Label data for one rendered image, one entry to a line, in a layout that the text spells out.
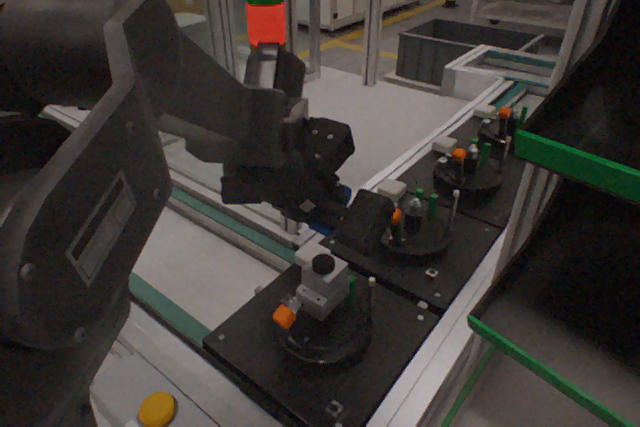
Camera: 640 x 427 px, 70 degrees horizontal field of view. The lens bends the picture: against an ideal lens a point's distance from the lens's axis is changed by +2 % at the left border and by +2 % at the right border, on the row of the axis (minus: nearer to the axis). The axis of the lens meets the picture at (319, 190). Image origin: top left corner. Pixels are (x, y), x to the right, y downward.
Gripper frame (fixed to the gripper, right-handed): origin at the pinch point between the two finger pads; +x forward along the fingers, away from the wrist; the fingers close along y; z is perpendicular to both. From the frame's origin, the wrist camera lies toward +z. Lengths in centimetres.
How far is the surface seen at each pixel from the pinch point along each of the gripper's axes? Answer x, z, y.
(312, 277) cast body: 5.1, -8.0, 0.3
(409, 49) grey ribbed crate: 152, 112, 84
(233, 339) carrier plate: 8.6, -20.7, 8.5
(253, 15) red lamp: -7.5, 18.4, 18.7
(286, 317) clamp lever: 1.8, -13.2, -0.7
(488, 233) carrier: 37.7, 12.2, -10.9
